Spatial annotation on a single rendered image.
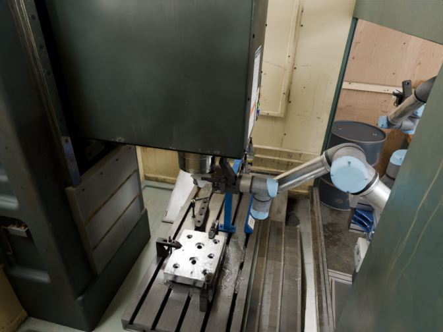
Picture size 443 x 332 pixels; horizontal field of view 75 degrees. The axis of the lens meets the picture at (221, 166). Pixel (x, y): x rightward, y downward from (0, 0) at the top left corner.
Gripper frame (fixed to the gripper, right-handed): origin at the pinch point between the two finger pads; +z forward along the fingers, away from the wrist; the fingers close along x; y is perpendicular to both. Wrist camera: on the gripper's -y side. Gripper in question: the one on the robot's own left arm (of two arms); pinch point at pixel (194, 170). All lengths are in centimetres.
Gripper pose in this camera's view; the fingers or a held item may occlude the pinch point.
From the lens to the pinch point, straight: 123.6
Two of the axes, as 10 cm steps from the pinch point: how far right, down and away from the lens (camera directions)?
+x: 2.2, -4.9, 8.4
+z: -9.7, -1.5, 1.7
